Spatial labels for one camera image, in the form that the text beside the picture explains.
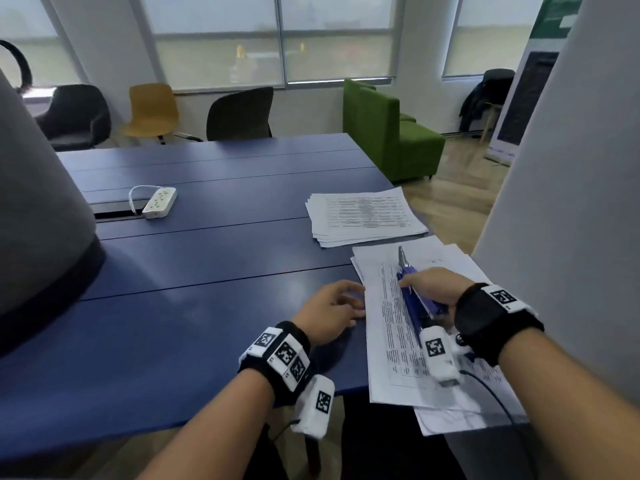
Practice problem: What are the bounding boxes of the black left camera cable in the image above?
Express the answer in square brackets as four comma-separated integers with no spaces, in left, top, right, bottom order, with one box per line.
[269,419,301,443]

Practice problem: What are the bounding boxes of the black left wrist band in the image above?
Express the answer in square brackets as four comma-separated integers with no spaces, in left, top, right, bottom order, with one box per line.
[237,321,313,408]

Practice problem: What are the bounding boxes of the white power strip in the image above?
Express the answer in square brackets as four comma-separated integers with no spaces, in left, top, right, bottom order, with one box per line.
[142,187,178,220]

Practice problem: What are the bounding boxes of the person's left hand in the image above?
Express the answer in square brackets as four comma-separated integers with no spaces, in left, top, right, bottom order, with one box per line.
[292,280,368,348]

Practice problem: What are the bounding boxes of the yellow chair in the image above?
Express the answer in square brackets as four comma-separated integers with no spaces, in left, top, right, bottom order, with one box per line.
[122,83,180,145]

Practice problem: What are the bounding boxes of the black right camera cable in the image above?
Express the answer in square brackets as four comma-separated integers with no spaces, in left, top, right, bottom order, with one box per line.
[459,370,538,480]

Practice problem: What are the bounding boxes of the black right wrist band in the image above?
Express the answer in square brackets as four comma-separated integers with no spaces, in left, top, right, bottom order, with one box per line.
[454,283,545,366]

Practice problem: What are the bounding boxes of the person's right hand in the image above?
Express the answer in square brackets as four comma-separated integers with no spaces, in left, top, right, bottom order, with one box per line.
[399,267,476,324]

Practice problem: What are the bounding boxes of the printed paper stack with table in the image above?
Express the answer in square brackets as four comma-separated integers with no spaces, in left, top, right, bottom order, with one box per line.
[351,240,532,437]

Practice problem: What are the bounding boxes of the person's dark trousers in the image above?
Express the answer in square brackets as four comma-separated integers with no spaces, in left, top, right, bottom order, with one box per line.
[252,390,468,480]

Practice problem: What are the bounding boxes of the black wrist band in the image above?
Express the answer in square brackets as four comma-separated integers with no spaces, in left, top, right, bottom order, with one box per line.
[237,321,313,408]
[454,283,545,366]

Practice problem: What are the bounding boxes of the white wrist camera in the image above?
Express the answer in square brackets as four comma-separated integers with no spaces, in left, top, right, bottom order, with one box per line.
[291,375,336,440]
[419,325,473,388]

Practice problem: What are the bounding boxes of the person's left forearm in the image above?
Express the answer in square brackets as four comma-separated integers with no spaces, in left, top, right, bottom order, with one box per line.
[140,367,281,480]

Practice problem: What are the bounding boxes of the black armchair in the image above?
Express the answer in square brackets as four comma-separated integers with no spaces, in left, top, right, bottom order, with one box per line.
[35,85,112,152]

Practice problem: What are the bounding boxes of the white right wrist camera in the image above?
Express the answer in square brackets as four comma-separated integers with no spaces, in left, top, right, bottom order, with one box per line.
[419,325,473,388]

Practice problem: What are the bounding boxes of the blue and silver stapler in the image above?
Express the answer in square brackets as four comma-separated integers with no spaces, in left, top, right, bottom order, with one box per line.
[396,246,449,348]

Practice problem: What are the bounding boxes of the chair with black jacket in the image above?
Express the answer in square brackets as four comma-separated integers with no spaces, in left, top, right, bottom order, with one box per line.
[458,69,516,145]

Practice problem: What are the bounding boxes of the grey cover with black rim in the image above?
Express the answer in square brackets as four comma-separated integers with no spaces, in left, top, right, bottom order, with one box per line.
[0,69,107,358]

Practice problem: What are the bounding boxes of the black shell chair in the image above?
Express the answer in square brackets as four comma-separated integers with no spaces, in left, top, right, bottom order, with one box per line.
[206,87,275,142]

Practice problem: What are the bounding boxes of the narrow window with blind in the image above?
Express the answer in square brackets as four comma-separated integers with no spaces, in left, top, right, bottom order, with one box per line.
[0,0,82,89]
[442,0,547,79]

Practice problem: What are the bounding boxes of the black camera cable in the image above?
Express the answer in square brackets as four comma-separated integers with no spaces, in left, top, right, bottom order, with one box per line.
[459,370,538,480]
[269,419,301,443]

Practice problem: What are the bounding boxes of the green sofa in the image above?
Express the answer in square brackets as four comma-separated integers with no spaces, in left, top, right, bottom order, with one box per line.
[342,79,446,183]

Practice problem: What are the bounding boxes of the white power strip cable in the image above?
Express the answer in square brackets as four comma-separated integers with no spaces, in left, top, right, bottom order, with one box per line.
[128,186,152,215]

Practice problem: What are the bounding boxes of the black curved band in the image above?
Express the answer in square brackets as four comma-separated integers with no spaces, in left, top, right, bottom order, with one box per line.
[0,40,34,93]

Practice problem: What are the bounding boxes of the person's right forearm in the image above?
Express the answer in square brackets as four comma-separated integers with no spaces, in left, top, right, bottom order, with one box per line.
[497,327,640,480]

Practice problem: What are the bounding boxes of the roll-up banner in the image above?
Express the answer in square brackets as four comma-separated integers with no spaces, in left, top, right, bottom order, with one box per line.
[486,0,586,167]

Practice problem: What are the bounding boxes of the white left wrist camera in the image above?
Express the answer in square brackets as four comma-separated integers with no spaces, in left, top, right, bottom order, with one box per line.
[291,375,336,440]

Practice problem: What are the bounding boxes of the wide window with blind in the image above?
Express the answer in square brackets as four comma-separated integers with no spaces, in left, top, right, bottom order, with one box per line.
[139,0,402,91]

